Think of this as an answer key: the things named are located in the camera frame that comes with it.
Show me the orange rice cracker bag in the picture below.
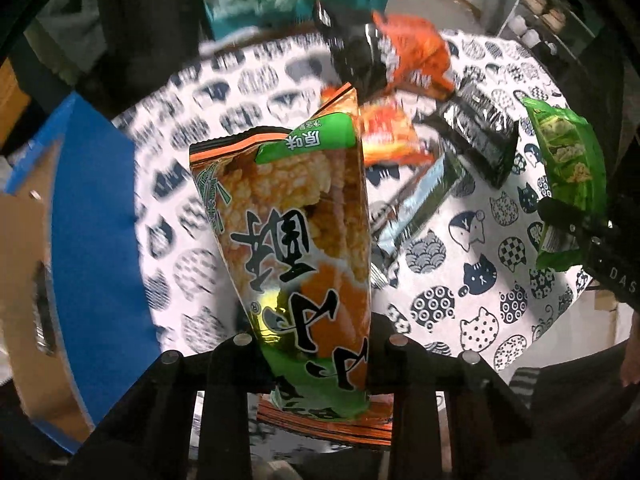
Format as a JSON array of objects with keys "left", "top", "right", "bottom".
[{"left": 189, "top": 110, "right": 393, "bottom": 448}]

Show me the blue cardboard box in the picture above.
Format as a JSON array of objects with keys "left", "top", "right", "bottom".
[{"left": 0, "top": 92, "right": 162, "bottom": 453}]

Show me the person's dark clothing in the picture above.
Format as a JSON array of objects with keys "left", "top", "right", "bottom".
[{"left": 520, "top": 340, "right": 640, "bottom": 480}]

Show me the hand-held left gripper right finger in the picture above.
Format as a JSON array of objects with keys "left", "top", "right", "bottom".
[{"left": 367, "top": 312, "right": 547, "bottom": 480}]

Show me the black snack bag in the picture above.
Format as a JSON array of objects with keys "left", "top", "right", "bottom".
[{"left": 312, "top": 0, "right": 401, "bottom": 102}]

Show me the silver foil snack packet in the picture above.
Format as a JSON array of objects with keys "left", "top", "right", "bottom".
[{"left": 370, "top": 150, "right": 473, "bottom": 287}]

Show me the red yellow-edged snack packet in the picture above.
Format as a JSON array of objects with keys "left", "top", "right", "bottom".
[{"left": 320, "top": 82, "right": 436, "bottom": 168}]

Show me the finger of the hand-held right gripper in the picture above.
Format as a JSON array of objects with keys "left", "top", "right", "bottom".
[{"left": 537, "top": 199, "right": 612, "bottom": 243}]

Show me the cat print tablecloth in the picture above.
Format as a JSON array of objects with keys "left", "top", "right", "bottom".
[{"left": 112, "top": 27, "right": 621, "bottom": 461}]

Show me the orange snack bag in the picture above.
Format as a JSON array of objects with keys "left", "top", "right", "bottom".
[{"left": 372, "top": 12, "right": 458, "bottom": 101}]

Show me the black foil snack packet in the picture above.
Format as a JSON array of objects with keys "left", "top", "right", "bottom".
[{"left": 422, "top": 80, "right": 521, "bottom": 189}]

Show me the green snack bag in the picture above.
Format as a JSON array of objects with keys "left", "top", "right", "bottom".
[{"left": 522, "top": 97, "right": 608, "bottom": 272}]

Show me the white shoe rack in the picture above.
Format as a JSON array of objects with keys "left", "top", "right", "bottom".
[{"left": 497, "top": 0, "right": 601, "bottom": 57}]

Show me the striped cloth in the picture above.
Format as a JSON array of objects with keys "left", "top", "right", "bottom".
[{"left": 510, "top": 366, "right": 544, "bottom": 411}]

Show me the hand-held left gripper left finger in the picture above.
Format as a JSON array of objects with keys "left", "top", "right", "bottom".
[{"left": 90, "top": 332, "right": 272, "bottom": 480}]

